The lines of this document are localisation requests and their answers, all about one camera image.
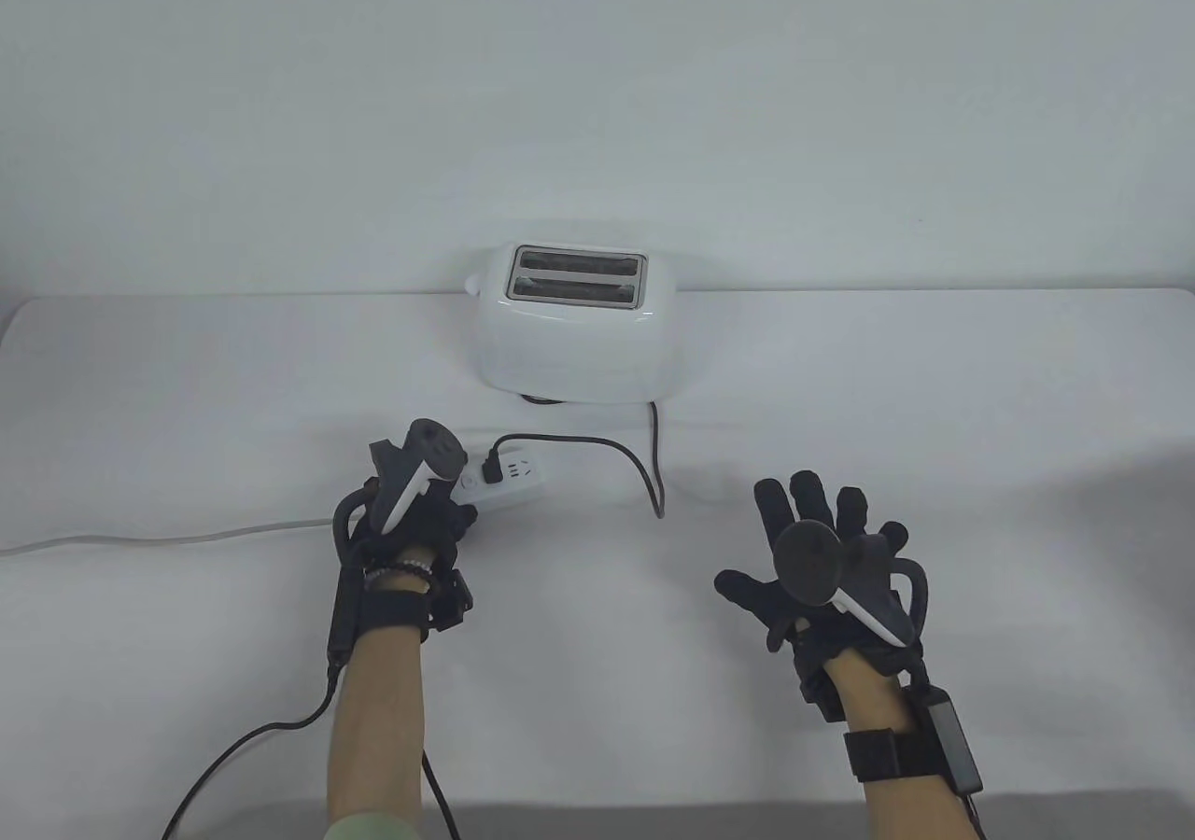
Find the person's left forearm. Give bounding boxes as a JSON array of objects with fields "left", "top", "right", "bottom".
[{"left": 327, "top": 630, "right": 430, "bottom": 840}]

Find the white power strip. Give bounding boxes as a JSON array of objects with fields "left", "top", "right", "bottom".
[{"left": 453, "top": 453, "right": 548, "bottom": 511}]

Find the light green sleeve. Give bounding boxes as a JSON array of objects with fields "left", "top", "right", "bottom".
[{"left": 327, "top": 812, "right": 417, "bottom": 840}]

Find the person's right hand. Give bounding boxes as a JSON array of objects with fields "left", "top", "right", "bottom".
[{"left": 714, "top": 469, "right": 931, "bottom": 720}]

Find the white tablecloth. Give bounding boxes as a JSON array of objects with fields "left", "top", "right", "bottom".
[{"left": 0, "top": 287, "right": 1195, "bottom": 840}]

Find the black wrist sensor module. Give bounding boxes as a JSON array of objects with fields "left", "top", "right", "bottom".
[
  {"left": 327, "top": 565, "right": 361, "bottom": 669},
  {"left": 920, "top": 689, "right": 985, "bottom": 794}
]

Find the black toaster power cord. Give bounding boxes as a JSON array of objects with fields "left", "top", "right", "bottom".
[{"left": 481, "top": 392, "right": 667, "bottom": 520}]

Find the white two-slot toaster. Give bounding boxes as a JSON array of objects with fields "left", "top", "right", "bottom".
[{"left": 464, "top": 243, "right": 680, "bottom": 405}]

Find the thin black cable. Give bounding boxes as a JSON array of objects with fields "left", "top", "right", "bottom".
[{"left": 421, "top": 751, "right": 459, "bottom": 840}]

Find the person's right forearm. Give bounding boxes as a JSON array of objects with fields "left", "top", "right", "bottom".
[{"left": 831, "top": 658, "right": 968, "bottom": 840}]

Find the person's left hand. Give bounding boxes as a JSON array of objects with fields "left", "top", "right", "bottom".
[{"left": 350, "top": 471, "right": 482, "bottom": 637}]

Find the black wrist strap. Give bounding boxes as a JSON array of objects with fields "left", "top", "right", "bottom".
[
  {"left": 358, "top": 591, "right": 432, "bottom": 637},
  {"left": 845, "top": 731, "right": 940, "bottom": 781}
]

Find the black and white hand controller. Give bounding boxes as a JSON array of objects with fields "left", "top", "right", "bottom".
[
  {"left": 775, "top": 521, "right": 931, "bottom": 651},
  {"left": 333, "top": 418, "right": 468, "bottom": 561}
]

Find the beaded bracelet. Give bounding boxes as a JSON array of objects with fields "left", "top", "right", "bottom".
[{"left": 362, "top": 553, "right": 437, "bottom": 591}]

